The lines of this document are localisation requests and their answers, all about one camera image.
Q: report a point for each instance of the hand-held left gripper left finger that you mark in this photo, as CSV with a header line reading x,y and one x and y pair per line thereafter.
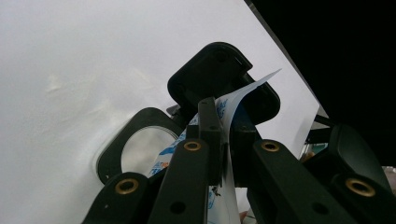
x,y
210,137

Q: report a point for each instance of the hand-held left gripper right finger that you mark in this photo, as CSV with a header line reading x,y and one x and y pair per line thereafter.
x,y
244,140

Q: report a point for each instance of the blue and white milk pouch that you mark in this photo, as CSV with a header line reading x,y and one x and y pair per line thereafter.
x,y
230,109

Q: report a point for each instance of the glass jar with black lid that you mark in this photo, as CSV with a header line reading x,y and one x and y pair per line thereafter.
x,y
214,74

